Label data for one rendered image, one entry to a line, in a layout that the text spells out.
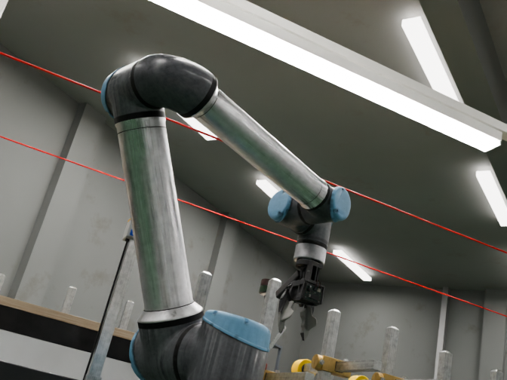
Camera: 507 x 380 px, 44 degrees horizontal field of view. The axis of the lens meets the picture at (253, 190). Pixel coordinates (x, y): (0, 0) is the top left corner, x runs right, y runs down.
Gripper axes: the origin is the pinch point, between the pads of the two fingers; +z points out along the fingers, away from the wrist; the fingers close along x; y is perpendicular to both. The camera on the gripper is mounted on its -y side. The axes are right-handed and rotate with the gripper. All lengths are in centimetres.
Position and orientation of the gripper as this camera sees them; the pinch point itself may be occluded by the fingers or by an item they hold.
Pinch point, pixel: (291, 332)
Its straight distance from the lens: 177.1
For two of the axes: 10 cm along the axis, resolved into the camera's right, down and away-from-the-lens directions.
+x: 8.5, 3.6, 3.8
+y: 4.8, -2.4, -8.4
